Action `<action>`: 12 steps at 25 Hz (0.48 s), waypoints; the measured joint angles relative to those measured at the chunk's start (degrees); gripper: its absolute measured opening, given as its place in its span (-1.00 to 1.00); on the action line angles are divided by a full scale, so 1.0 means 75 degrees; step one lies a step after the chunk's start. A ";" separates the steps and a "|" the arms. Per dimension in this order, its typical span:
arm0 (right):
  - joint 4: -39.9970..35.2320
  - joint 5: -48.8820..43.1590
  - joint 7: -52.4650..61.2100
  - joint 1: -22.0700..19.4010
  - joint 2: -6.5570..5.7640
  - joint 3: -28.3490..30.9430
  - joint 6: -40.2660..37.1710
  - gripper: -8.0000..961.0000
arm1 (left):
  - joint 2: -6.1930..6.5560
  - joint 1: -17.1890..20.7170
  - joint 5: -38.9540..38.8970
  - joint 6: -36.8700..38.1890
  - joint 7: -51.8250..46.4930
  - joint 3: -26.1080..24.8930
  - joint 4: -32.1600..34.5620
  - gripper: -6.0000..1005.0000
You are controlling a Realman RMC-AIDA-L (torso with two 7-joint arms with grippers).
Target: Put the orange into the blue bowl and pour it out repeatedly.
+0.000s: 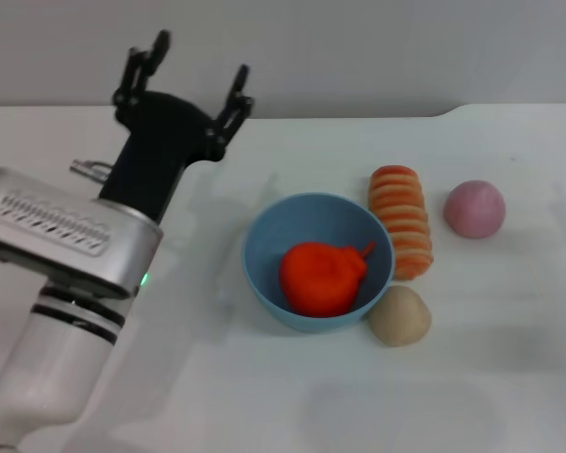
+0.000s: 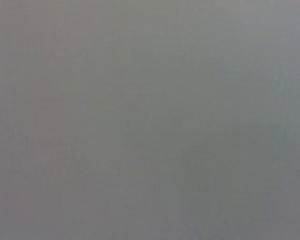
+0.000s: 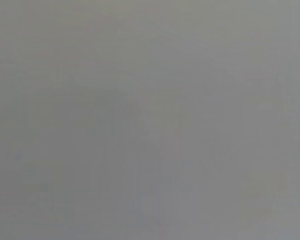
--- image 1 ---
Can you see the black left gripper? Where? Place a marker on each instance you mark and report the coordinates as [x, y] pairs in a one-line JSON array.
[[155, 146]]

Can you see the blue bowl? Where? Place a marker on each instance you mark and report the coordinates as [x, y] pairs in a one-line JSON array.
[[273, 236]]

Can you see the orange toy fruit with stem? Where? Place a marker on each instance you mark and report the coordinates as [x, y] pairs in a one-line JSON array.
[[321, 278]]

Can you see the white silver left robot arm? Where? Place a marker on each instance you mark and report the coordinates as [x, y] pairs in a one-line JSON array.
[[52, 373]]

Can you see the orange striped bread roll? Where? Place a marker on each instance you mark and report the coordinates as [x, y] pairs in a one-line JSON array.
[[403, 226]]

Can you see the pink round bun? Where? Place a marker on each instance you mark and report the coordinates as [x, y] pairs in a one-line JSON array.
[[474, 210]]

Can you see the beige round bun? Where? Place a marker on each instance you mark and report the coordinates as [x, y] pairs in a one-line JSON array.
[[400, 317]]

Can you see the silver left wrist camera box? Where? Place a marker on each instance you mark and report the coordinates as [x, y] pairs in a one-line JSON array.
[[66, 226]]

